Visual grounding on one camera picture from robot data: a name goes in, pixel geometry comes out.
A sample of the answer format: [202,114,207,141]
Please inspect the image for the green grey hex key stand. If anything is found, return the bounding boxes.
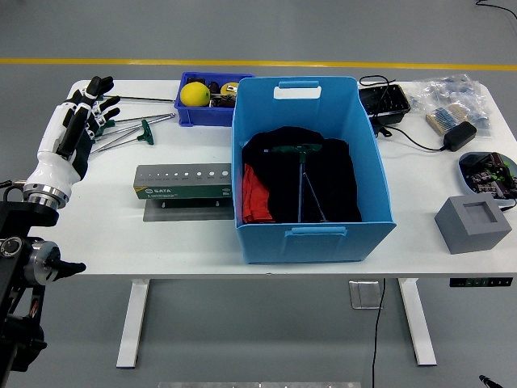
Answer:
[132,162,235,222]

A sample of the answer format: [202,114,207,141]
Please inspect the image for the grey foam block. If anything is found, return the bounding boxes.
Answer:
[434,194,513,255]

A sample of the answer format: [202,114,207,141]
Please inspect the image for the black table control panel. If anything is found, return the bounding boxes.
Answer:
[449,276,514,289]

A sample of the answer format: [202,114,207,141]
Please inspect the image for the black adapter cable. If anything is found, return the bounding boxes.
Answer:
[358,75,449,153]

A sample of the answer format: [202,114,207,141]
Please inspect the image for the silver floor socket plate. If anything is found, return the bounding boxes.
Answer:
[348,280,384,310]

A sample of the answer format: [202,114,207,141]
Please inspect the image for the resistor tape strip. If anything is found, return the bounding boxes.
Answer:
[425,103,472,134]

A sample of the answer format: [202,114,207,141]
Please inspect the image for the black power adapter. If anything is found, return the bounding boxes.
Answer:
[443,120,478,153]

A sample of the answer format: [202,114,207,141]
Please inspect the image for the pile of electronic parts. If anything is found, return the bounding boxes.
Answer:
[460,152,517,200]

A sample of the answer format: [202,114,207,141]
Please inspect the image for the black plastic tray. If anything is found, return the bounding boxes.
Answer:
[358,84,412,126]

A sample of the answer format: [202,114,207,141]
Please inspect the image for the white table leg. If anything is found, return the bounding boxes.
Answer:
[116,278,151,369]
[397,277,438,367]

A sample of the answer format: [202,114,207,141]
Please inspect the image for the small dark blue bin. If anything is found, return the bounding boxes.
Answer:
[174,71,256,128]

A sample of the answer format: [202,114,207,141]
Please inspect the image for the black cloth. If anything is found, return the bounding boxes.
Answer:
[241,125,364,223]

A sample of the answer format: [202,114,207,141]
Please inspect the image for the small green T-handle hex key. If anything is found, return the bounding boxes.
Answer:
[299,155,329,223]

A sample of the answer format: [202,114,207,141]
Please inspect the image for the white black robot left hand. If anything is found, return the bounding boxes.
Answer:
[26,75,121,191]

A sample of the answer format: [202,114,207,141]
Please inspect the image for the large green T-handle hex key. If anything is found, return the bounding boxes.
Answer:
[271,143,324,223]

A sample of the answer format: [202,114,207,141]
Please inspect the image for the clear bags of components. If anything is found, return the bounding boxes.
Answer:
[403,73,494,138]

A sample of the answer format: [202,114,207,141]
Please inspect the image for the large blue plastic box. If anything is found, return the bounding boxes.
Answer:
[230,75,397,266]

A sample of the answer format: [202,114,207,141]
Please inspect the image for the yellow ball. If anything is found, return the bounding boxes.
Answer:
[179,81,212,108]

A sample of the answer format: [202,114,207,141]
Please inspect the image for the light blue plate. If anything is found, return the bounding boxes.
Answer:
[458,151,517,201]

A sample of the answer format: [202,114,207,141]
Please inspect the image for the red cloth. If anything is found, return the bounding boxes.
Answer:
[242,162,275,223]

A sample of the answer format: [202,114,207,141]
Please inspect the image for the thin black floor cable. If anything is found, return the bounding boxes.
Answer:
[475,0,517,19]

